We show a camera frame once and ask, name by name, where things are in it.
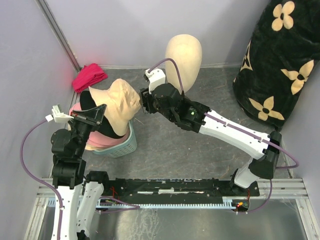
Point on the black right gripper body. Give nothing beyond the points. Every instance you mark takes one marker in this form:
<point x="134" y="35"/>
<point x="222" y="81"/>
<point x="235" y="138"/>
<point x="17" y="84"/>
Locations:
<point x="147" y="101"/>

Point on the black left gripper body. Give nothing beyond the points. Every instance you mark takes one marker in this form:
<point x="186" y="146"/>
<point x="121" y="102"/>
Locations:
<point x="83" y="124"/>

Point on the cream bucket hat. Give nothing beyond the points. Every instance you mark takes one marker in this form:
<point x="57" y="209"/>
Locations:
<point x="122" y="103"/>

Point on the light blue plastic basket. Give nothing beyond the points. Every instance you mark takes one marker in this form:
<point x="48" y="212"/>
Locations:
<point x="125" y="148"/>

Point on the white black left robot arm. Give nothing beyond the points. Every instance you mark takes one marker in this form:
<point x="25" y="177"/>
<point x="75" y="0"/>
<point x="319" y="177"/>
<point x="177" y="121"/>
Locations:
<point x="76" y="193"/>

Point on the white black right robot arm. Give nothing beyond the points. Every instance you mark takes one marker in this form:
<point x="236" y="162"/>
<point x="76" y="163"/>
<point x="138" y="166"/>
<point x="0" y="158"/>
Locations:
<point x="196" y="117"/>

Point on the pink bucket hat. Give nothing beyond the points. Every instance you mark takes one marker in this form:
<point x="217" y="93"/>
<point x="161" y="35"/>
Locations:
<point x="105" y="136"/>

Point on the beige bottom hat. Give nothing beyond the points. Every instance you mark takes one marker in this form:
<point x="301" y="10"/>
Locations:
<point x="91" y="146"/>

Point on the magenta hat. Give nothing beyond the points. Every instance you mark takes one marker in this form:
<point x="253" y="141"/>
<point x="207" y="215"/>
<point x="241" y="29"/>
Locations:
<point x="88" y="76"/>

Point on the aluminium corner profile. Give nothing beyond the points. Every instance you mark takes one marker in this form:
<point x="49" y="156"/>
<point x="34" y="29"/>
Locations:
<point x="49" y="16"/>

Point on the black floral blanket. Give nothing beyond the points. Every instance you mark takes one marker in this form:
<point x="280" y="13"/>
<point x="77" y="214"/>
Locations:
<point x="281" y="54"/>

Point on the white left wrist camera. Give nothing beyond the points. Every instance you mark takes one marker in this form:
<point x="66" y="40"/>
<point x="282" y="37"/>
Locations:
<point x="57" y="115"/>

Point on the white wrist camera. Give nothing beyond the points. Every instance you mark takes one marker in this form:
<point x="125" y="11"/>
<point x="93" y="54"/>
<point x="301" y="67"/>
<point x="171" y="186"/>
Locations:
<point x="57" y="115"/>
<point x="155" y="77"/>

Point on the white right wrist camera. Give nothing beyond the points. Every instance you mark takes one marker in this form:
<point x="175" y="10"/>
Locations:
<point x="155" y="77"/>

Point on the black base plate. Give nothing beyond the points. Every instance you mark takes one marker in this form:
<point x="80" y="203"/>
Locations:
<point x="123" y="188"/>

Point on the light blue cable duct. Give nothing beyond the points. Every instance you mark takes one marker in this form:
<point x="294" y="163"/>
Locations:
<point x="170" y="201"/>

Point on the aluminium rail frame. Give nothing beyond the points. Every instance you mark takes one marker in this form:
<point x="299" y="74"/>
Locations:
<point x="275" y="188"/>

